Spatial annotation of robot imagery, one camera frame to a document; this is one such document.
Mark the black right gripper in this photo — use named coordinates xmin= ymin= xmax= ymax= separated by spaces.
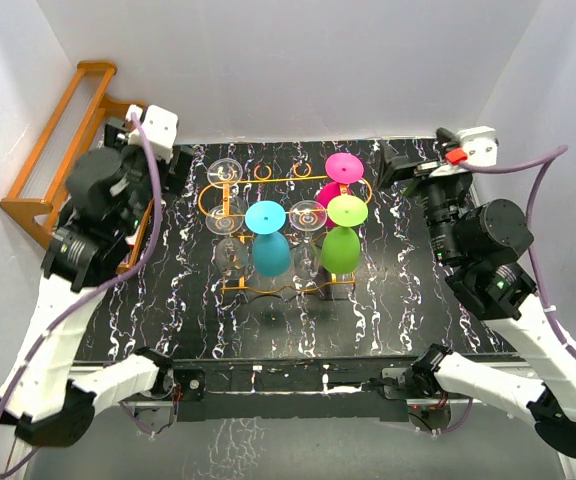
xmin=377 ymin=139 xmax=467 ymax=264

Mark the blue wine glass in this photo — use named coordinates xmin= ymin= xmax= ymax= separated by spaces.
xmin=244 ymin=200 xmax=291 ymax=277

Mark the clear wine glass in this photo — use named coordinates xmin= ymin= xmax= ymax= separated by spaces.
xmin=207 ymin=158 xmax=247 ymax=215
xmin=288 ymin=200 xmax=327 ymax=281

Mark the green wine glass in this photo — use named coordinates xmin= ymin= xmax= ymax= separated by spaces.
xmin=321 ymin=194 xmax=368 ymax=275

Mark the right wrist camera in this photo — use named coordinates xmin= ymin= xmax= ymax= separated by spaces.
xmin=415 ymin=124 xmax=499 ymax=179

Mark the gold wire wine glass rack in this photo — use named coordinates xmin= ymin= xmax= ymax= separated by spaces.
xmin=197 ymin=154 xmax=374 ymax=296

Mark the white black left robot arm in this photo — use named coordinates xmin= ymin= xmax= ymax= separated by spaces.
xmin=0 ymin=106 xmax=180 ymax=447

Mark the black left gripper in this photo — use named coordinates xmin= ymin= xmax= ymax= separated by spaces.
xmin=107 ymin=119 xmax=190 ymax=237

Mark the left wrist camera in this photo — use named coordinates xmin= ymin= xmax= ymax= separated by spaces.
xmin=125 ymin=104 xmax=179 ymax=164

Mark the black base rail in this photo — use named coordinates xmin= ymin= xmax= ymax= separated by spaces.
xmin=117 ymin=355 xmax=474 ymax=424

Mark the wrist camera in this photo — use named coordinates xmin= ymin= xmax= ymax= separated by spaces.
xmin=415 ymin=124 xmax=499 ymax=179
xmin=125 ymin=104 xmax=179 ymax=164

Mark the orange wooden shelf rack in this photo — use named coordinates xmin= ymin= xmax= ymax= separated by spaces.
xmin=0 ymin=60 xmax=167 ymax=275

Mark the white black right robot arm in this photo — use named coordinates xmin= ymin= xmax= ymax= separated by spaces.
xmin=377 ymin=145 xmax=576 ymax=459

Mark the pink wine glass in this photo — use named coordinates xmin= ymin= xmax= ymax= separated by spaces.
xmin=316 ymin=153 xmax=364 ymax=207

